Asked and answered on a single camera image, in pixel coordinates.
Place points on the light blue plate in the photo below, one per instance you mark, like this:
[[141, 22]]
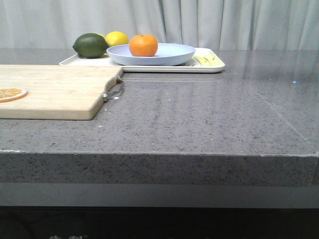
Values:
[[168, 54]]

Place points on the orange fruit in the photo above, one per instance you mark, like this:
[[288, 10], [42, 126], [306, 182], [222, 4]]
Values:
[[145, 45]]

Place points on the cream white tray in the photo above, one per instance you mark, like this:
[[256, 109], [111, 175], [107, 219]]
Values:
[[191, 66]]

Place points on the pale yellow slices on tray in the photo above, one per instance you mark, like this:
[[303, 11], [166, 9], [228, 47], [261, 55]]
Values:
[[206, 60]]

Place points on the yellow lemon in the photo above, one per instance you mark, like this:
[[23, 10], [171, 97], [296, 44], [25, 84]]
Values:
[[116, 38]]

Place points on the green lime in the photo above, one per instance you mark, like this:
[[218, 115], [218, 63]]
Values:
[[90, 45]]

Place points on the wooden cutting board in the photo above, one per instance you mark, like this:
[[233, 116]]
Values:
[[57, 91]]

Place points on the white curtain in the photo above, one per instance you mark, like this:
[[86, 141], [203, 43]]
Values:
[[214, 24]]

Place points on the orange slice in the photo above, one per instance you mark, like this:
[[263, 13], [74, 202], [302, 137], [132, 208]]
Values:
[[11, 94]]

